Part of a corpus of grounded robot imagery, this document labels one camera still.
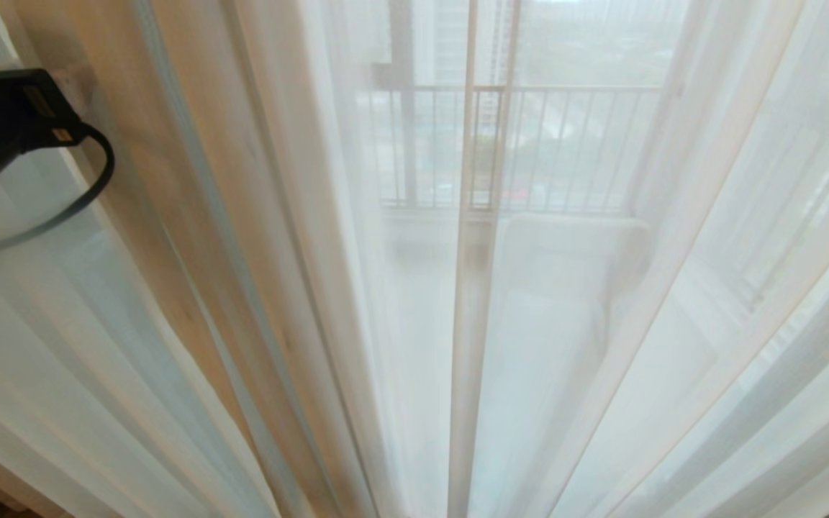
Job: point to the balcony railing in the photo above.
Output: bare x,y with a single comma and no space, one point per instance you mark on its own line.
529,144

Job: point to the white sheer curtain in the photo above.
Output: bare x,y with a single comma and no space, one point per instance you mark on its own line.
191,288
673,302

